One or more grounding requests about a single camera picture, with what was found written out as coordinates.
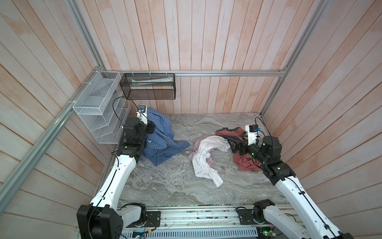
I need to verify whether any dark red cloth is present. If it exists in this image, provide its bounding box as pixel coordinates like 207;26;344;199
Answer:
215;127;261;172

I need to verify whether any right camera cable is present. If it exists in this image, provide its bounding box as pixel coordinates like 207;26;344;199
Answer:
254;116;272;138

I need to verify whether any black wire mesh basket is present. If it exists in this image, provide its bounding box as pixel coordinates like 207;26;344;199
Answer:
119;74;177;100

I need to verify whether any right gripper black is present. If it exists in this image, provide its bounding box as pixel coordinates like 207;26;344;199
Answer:
228;134;267;166

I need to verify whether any blue checkered shirt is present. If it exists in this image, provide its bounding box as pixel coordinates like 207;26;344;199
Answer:
143;108;190;166

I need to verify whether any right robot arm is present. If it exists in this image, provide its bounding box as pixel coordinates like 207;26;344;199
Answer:
228;136;352;239

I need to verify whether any pink cloth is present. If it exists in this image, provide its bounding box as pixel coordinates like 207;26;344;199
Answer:
188;135;214;167

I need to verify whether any white cloth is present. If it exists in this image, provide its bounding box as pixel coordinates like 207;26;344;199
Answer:
188;135;231;188

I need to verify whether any horizontal aluminium frame bar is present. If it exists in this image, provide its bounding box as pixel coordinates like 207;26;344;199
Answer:
104;70;286;77

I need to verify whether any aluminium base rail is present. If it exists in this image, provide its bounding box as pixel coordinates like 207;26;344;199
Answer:
119;204;299;239

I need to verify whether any paper in black basket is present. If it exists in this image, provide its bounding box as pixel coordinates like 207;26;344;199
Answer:
131;77;174;87

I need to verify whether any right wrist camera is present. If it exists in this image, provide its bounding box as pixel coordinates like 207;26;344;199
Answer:
245;124;259;146

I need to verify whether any camera cable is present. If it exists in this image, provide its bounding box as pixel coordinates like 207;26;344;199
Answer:
112;96;139;125
254;116;272;138

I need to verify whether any left camera cable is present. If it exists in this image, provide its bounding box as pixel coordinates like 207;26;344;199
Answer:
112;96;139;125

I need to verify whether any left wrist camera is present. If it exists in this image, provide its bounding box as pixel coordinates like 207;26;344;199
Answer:
137;105;148;125

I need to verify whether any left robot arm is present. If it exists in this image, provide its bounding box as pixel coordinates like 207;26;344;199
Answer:
77;113;155;239

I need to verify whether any white wire mesh shelf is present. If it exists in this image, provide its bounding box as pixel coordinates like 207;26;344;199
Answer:
73;71;131;144

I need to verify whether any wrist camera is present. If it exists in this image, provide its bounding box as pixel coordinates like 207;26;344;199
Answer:
137;105;148;125
245;124;259;146

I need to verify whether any left aluminium frame bar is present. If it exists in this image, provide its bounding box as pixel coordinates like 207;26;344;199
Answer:
1;66;104;213

